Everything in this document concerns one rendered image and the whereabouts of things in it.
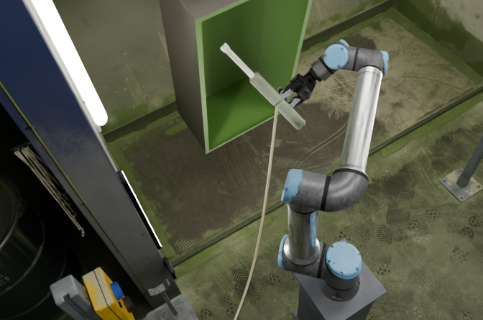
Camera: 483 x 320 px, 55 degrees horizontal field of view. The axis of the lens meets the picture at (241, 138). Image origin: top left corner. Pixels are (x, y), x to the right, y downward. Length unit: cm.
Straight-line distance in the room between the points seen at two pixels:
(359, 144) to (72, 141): 93
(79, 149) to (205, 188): 170
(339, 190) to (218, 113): 162
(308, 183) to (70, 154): 78
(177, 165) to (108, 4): 120
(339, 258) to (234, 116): 130
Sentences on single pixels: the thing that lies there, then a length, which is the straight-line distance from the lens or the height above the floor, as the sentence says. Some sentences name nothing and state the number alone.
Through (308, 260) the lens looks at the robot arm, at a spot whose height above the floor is 93.
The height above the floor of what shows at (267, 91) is 135.
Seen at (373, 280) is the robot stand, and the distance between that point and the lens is 230.
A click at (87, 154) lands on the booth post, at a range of 165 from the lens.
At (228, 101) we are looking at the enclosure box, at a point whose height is 51.
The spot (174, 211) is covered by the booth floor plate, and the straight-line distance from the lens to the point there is 317.
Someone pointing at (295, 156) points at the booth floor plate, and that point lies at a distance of 331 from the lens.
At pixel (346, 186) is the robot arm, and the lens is 150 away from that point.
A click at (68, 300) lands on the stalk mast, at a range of 133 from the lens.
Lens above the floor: 277
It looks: 53 degrees down
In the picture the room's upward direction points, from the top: 7 degrees counter-clockwise
